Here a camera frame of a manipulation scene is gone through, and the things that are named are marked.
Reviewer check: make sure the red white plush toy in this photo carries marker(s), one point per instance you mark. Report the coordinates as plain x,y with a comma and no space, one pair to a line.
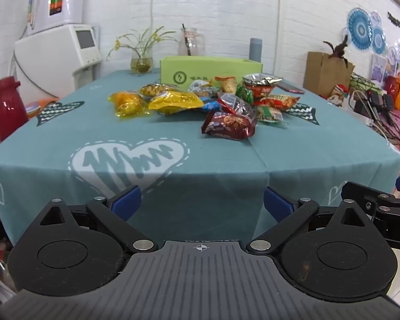
338,95

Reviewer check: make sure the dark dried plant decoration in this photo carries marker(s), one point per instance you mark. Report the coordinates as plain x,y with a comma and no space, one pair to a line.
338,48

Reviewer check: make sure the glass vase with plant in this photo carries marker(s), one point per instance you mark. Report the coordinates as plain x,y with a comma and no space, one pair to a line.
141,58

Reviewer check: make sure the red thermos jug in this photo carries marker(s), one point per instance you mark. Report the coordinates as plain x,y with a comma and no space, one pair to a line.
6,110

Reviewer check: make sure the clear glass pitcher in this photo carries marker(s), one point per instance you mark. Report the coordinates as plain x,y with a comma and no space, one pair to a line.
195,43

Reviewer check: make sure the green cardboard box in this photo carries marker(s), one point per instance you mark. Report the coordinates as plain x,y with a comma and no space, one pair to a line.
200,70

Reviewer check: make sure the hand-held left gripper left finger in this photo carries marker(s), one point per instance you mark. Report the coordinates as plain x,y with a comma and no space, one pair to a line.
128,203

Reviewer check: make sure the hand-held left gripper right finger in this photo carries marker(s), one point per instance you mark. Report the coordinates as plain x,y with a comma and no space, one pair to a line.
276,205

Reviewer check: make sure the large blue paper fan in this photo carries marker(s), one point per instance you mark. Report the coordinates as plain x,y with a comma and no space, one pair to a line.
360,28

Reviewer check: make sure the brown cardboard box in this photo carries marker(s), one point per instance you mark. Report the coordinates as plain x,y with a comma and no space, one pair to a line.
323,76

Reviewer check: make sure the white water dispenser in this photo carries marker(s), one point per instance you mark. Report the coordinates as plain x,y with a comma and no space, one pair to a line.
53,56

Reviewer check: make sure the yellow snack packet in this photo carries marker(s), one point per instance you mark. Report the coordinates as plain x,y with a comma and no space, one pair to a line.
175,101

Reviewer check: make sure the clear red striped snack packet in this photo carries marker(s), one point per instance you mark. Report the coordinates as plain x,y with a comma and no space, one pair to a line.
238,106

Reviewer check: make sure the dark green snack packet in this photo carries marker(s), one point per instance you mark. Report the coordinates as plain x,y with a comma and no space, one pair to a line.
244,94

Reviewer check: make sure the clear pastry packet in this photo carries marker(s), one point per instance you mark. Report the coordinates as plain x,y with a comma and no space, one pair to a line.
201,90

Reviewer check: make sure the clear packet of yellow snacks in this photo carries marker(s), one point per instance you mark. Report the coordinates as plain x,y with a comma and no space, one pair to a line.
155,90

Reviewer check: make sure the white water purifier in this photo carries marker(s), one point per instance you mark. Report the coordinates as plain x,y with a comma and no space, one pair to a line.
61,0

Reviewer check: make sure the teal heart print tablecloth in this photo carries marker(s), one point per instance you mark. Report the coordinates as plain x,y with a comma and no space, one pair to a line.
186,163

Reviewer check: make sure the dark red cookie packet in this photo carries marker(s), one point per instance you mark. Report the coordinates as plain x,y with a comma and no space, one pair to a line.
228,125

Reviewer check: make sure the white wall conduit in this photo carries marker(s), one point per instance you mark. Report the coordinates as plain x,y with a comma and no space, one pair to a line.
279,13

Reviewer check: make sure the light green snack packet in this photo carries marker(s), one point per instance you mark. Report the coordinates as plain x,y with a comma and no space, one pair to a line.
269,114

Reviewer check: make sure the orange plastic container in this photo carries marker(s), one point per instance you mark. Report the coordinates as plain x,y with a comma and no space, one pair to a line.
40,106

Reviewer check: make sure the grey blue tumbler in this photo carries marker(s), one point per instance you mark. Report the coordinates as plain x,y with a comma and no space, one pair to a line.
255,50

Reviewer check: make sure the green net bag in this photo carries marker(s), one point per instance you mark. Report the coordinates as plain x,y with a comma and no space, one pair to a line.
361,81

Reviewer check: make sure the black power adapter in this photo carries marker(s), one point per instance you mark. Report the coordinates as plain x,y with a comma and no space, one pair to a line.
375,101

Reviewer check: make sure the small blue paper fan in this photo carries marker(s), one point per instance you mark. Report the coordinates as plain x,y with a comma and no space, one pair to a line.
378,41

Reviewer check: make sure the beige orange snack packet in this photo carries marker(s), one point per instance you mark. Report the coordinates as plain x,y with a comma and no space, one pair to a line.
228,85

